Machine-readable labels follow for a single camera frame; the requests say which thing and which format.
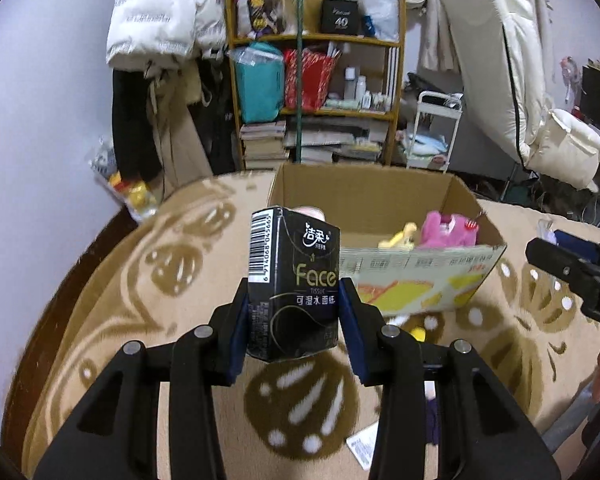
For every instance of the stack of old books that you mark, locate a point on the stack of old books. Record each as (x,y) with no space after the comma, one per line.
(262,145)

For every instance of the cardboard box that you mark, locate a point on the cardboard box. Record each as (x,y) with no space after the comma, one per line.
(360,195)

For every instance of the dark hanging coat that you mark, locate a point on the dark hanging coat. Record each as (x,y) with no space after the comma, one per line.
(132,130)

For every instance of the light blue cloth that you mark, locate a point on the light blue cloth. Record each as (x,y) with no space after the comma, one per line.
(430,145)

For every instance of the pink desk fan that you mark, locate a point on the pink desk fan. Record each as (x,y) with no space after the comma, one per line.
(571,72)

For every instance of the white fluffy plush yellow pompoms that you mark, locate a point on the white fluffy plush yellow pompoms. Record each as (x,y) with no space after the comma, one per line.
(419,334)

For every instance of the blonde wig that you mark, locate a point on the blonde wig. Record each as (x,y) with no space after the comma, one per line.
(287,10)

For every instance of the purple printed bag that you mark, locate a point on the purple printed bag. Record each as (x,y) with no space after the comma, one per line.
(255,7)

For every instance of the dark wooden bed frame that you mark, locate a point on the dark wooden bed frame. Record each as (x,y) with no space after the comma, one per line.
(37,350)

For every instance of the clear bag of toys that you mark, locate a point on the clear bag of toys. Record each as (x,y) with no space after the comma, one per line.
(125,185)

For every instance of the pink round toy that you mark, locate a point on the pink round toy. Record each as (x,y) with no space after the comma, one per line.
(307,210)

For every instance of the pile of flat books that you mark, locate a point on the pile of flat books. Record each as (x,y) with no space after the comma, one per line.
(340,147)

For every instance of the white recliner chair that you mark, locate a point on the white recliner chair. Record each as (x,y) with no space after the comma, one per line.
(485,45)

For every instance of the teal shopping bag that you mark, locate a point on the teal shopping bag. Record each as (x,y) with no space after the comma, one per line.
(257,85)

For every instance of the wooden shelf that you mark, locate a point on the wooden shelf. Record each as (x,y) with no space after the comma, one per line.
(330,39)

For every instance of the black hanging clothes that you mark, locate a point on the black hanging clothes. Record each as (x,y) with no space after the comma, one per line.
(217,120)

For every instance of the red gift bag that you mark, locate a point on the red gift bag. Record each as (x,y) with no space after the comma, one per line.
(312,80)

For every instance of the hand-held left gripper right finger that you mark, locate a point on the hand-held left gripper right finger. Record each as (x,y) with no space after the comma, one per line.
(355,340)

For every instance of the pink plush bear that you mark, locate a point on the pink plush bear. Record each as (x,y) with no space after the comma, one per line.
(440,232)

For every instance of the row of white cosmetic bottles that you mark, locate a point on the row of white cosmetic bottles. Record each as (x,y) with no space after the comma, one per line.
(365,97)

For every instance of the white paper tag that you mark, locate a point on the white paper tag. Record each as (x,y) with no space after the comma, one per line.
(362,447)

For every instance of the black bag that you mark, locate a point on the black bag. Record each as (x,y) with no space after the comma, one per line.
(425,85)

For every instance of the black tissue pack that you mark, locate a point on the black tissue pack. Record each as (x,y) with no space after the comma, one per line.
(300,310)

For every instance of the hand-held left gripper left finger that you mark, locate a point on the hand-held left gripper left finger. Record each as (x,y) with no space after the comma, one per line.
(237,340)

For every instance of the yellow plush dog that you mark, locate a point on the yellow plush dog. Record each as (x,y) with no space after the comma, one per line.
(405,235)

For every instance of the person's jeans leg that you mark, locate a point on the person's jeans leg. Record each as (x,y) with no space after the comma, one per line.
(567,435)

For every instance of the black box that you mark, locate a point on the black box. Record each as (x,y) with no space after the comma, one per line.
(340,16)

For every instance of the beige hanging garment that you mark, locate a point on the beige hanging garment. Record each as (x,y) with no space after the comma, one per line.
(180,135)

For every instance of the beige printed blanket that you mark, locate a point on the beige printed blanket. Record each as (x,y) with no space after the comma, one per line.
(130,310)

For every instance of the white trolley cart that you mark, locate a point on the white trolley cart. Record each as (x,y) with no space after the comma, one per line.
(432,110)

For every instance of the white puffer jacket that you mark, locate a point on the white puffer jacket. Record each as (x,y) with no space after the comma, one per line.
(150,25)

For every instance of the green pole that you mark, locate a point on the green pole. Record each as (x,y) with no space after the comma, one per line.
(298,85)

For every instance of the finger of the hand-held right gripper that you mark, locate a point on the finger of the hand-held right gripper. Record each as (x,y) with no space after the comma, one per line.
(555,260)
(575,242)

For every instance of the dark blue small box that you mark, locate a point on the dark blue small box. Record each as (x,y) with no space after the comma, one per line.
(369,25)

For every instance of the clear plastic bag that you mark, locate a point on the clear plastic bag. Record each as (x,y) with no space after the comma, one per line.
(382,5)

